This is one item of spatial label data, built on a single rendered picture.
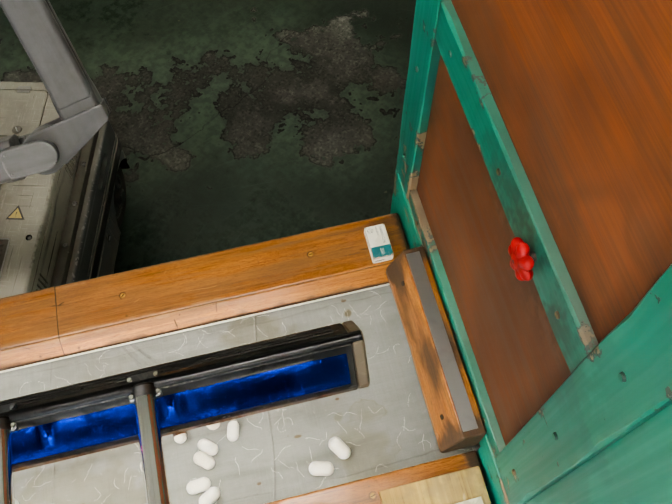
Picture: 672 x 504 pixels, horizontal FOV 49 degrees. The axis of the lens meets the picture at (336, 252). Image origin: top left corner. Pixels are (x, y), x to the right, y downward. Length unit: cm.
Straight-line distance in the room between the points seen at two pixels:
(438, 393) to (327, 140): 135
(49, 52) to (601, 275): 75
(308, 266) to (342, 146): 110
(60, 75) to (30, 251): 70
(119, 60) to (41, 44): 154
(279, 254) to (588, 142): 73
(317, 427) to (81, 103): 58
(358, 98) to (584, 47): 183
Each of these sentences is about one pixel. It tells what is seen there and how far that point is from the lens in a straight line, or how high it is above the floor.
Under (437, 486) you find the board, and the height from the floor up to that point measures 78.
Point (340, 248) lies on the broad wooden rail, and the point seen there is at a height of 76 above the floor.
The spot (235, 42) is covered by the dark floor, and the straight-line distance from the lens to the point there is 257.
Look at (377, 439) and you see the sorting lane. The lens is 116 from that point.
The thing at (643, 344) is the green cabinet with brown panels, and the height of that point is 137.
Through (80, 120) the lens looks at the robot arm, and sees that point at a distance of 106.
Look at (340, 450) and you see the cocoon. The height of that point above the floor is 76.
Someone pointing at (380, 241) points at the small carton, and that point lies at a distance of 123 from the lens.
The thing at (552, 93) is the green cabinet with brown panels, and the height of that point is 138.
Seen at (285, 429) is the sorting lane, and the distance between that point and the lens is 116.
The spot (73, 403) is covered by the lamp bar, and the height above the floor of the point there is 111.
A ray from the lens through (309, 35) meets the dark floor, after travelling 257.
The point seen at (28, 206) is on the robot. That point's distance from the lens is 176.
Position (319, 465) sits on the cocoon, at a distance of 113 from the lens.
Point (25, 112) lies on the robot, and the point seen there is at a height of 47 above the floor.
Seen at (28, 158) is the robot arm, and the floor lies 106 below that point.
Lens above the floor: 187
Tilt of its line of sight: 63 degrees down
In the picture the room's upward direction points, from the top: straight up
